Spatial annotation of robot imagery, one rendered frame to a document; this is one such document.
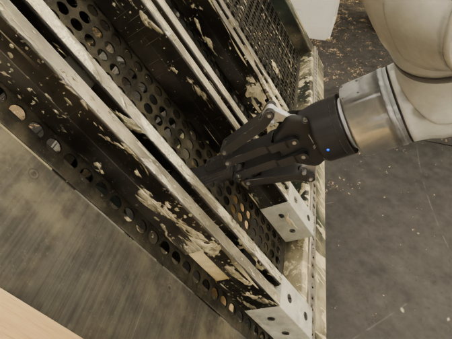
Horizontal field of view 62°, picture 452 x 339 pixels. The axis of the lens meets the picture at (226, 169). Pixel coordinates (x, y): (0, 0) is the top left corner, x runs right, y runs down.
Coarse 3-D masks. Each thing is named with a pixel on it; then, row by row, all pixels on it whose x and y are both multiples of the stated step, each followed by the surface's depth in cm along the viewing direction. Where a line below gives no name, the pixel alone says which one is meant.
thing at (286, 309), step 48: (0, 0) 35; (0, 48) 38; (48, 48) 38; (48, 96) 41; (96, 96) 42; (96, 144) 44; (144, 144) 48; (144, 192) 49; (192, 192) 53; (192, 240) 54; (240, 240) 59; (240, 288) 61; (288, 288) 67; (288, 336) 70
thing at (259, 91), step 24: (192, 0) 78; (216, 0) 81; (192, 24) 81; (216, 24) 80; (216, 48) 84; (240, 48) 83; (240, 72) 87; (264, 72) 91; (240, 96) 92; (264, 96) 90
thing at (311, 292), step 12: (312, 96) 133; (312, 192) 99; (312, 204) 97; (312, 240) 89; (312, 252) 87; (312, 264) 85; (312, 276) 83; (312, 288) 81; (312, 300) 79; (312, 312) 77; (312, 324) 75; (312, 336) 73
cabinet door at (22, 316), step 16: (0, 288) 33; (0, 304) 32; (16, 304) 34; (0, 320) 32; (16, 320) 33; (32, 320) 34; (48, 320) 36; (0, 336) 32; (16, 336) 33; (32, 336) 34; (48, 336) 35; (64, 336) 36
